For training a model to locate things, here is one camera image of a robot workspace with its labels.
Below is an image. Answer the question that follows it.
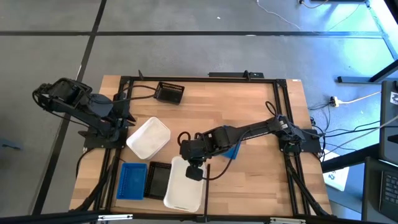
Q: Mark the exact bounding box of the white plastic basket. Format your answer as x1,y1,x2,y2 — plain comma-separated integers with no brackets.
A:
126,116,171,161
163,155,208,213

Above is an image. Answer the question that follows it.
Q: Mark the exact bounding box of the black desk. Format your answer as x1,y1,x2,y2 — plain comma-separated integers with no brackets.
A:
361,156,398,223

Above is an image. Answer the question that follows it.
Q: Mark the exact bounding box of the black aluminium rig frame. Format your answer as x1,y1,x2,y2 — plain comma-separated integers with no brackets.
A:
0,75,398,224

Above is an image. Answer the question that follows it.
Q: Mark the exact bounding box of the thin white cable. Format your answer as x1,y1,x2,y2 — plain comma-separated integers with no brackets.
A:
256,0,302,30

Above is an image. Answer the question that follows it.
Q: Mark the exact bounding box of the black mounting bar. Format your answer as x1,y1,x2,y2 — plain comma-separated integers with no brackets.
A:
208,70,265,79

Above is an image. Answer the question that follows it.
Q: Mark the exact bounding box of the black desk leg bar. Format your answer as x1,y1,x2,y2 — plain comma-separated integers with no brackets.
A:
337,58,398,84
321,143,382,174

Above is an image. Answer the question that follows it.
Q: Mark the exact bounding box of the white floor sign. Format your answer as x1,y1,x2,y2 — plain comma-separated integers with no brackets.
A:
322,149,351,192

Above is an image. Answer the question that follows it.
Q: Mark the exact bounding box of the gray cable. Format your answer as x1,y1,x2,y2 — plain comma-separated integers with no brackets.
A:
322,114,398,159

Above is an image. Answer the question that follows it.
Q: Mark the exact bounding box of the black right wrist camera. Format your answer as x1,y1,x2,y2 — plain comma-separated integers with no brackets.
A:
185,165,205,182

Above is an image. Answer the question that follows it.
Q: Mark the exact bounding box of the silver frame bracket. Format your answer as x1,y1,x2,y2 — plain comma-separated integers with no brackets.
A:
98,213,134,222
269,217,307,224

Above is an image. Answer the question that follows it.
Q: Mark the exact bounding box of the black keyboard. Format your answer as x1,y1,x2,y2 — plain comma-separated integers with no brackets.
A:
379,170,398,212

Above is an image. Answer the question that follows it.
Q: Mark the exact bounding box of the wooden shelf with black frame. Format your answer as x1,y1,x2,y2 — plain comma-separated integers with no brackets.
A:
107,155,212,216

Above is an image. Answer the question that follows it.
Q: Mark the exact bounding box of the black cable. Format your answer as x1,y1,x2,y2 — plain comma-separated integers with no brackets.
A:
310,119,382,139

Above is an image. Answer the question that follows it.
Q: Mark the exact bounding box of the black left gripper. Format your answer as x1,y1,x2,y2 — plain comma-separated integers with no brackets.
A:
112,99,137,127

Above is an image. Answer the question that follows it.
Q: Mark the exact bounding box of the blue plastic basket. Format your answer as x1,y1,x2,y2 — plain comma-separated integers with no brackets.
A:
116,162,148,200
221,125,242,161

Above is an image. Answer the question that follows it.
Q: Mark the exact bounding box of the black plastic basket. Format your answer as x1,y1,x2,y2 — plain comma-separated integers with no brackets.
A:
144,161,172,200
154,81,185,105

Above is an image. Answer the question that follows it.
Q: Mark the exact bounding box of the white power cable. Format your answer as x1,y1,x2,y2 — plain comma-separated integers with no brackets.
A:
338,90,382,105

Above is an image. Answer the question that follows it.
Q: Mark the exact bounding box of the gray equipment case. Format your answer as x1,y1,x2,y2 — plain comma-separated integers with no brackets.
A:
378,80,398,166

